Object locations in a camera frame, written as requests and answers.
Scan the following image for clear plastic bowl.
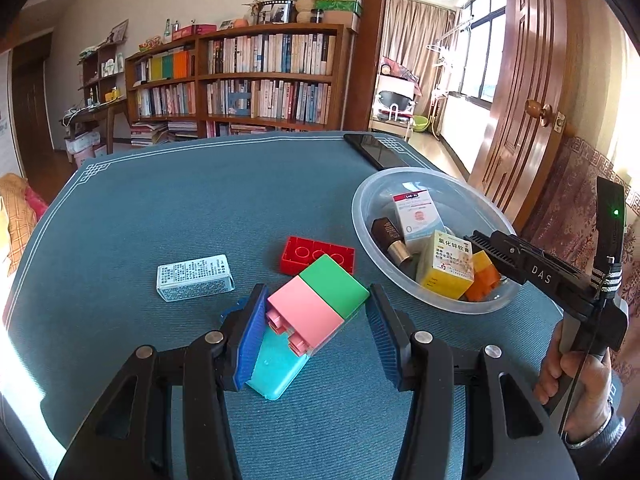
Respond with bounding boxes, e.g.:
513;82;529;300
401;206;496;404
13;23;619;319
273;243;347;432
351;167;523;316

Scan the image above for carved wooden door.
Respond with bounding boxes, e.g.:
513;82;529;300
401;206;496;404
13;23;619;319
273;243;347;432
467;0;586;231

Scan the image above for wooden bookshelf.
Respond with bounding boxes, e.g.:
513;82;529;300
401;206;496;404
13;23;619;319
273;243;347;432
124;24;358;140

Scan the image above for balcony window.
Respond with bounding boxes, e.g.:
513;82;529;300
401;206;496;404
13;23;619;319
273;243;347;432
457;0;507;107

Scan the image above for person's right hand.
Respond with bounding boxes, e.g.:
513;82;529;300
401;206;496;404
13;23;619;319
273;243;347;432
532;317;614;442

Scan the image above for small wooden display shelf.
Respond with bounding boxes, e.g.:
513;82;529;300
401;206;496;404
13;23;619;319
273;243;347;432
77;42;129;106

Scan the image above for teal plastic case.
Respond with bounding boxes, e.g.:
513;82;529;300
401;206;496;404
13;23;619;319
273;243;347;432
247;327;311;402

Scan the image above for film strip photo frame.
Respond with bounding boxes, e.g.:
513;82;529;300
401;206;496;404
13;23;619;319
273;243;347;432
260;0;294;25

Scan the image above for white red medicine box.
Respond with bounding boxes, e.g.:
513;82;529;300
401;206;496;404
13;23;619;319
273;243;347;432
391;190;443;251

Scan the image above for blue toy brick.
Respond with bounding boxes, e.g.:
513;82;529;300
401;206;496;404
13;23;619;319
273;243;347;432
219;297;251;324

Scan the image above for red toy brick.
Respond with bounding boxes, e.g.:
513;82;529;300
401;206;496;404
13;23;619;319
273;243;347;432
280;236;357;277

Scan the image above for green patterned box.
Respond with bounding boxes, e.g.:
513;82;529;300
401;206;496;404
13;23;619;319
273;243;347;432
315;0;362;16

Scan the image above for flat red box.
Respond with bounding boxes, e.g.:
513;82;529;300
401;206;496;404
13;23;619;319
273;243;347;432
172;23;219;39

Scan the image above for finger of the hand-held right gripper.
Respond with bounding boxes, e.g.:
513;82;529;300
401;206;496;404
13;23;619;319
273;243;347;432
502;239;601;307

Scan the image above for pink storage boxes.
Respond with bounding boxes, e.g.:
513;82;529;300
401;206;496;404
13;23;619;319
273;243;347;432
65;130;109;169

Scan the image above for brass door knob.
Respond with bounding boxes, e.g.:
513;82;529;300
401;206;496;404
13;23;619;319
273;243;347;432
524;99;567;134

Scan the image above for orange plaid blanket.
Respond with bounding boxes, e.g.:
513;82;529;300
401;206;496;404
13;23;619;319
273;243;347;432
0;172;51;281

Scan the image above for black smartphone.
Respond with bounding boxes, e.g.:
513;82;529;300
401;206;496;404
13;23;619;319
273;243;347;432
343;132;413;171

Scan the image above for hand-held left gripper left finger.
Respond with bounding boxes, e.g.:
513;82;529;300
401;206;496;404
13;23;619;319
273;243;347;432
55;283;271;480

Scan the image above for teal cloth covered desktop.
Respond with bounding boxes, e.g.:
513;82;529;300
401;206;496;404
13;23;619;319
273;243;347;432
0;130;626;480

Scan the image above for yellow green ointment box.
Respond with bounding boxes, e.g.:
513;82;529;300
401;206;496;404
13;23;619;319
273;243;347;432
416;230;474;301

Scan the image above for white clothes drying rack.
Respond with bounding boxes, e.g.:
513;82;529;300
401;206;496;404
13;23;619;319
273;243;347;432
427;14;474;137

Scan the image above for white blue printed small box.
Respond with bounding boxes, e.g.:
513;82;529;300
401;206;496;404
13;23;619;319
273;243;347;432
156;254;236;303

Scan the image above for stack of magazines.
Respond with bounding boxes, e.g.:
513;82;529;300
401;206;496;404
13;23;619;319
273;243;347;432
130;120;199;149

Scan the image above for brown bottle with gold cap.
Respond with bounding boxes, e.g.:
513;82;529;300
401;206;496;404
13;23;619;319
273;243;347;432
370;217;414;267

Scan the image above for orange and yellow toy block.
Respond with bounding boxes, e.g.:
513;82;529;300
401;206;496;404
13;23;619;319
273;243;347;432
465;250;502;302

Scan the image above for beige balcony curtain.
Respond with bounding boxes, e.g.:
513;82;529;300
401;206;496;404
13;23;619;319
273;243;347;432
385;0;451;96

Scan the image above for rows of books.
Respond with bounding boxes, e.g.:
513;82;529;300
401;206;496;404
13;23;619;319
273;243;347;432
134;34;335;126

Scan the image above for wooden side desk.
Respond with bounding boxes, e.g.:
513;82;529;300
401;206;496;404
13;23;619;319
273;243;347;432
60;100;129;162

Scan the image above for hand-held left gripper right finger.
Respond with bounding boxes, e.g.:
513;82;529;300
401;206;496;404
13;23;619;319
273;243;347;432
365;283;581;480

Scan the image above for white frame black chair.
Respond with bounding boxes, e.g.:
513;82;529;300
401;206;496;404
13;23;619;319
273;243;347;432
372;72;419;134

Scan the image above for dark wooden door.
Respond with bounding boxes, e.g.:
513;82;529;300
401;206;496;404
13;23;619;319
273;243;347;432
10;34;57;177

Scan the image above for pink and green toy block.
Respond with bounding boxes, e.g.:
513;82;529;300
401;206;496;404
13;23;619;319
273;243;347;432
266;253;371;356

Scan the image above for person's right forearm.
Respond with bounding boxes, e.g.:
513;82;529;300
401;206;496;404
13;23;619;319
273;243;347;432
562;407;628;453

